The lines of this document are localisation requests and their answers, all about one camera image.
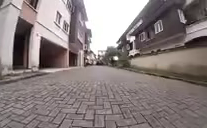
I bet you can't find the brown building with white windows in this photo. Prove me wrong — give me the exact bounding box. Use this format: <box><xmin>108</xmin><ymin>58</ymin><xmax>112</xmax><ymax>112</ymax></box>
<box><xmin>115</xmin><ymin>0</ymin><xmax>207</xmax><ymax>58</ymax></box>

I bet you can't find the grey concrete pavement with kerb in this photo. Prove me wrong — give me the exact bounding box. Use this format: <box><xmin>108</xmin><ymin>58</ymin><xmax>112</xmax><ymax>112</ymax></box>
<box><xmin>0</xmin><ymin>65</ymin><xmax>84</xmax><ymax>86</ymax></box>

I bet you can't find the grass strip with kerb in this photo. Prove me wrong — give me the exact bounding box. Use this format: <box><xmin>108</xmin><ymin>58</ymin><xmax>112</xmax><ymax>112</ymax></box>
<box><xmin>119</xmin><ymin>65</ymin><xmax>207</xmax><ymax>88</ymax></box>

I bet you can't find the beige boundary wall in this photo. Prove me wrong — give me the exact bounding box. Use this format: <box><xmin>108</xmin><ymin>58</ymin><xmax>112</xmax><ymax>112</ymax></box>
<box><xmin>129</xmin><ymin>44</ymin><xmax>207</xmax><ymax>79</ymax></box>

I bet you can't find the grey brick paved road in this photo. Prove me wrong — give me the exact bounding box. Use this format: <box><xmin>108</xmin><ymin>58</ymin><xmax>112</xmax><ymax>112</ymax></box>
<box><xmin>0</xmin><ymin>65</ymin><xmax>207</xmax><ymax>128</ymax></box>

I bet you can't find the green tree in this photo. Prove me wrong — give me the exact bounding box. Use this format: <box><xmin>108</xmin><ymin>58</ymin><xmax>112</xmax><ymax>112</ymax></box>
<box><xmin>103</xmin><ymin>45</ymin><xmax>132</xmax><ymax>68</ymax></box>

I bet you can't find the dark brown building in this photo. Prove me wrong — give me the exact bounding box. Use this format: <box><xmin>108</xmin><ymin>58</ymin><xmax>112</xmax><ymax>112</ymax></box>
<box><xmin>69</xmin><ymin>0</ymin><xmax>93</xmax><ymax>67</ymax></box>

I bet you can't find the white and brown building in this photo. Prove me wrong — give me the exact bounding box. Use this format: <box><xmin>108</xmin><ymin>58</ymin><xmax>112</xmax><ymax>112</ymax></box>
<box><xmin>0</xmin><ymin>0</ymin><xmax>74</xmax><ymax>78</ymax></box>

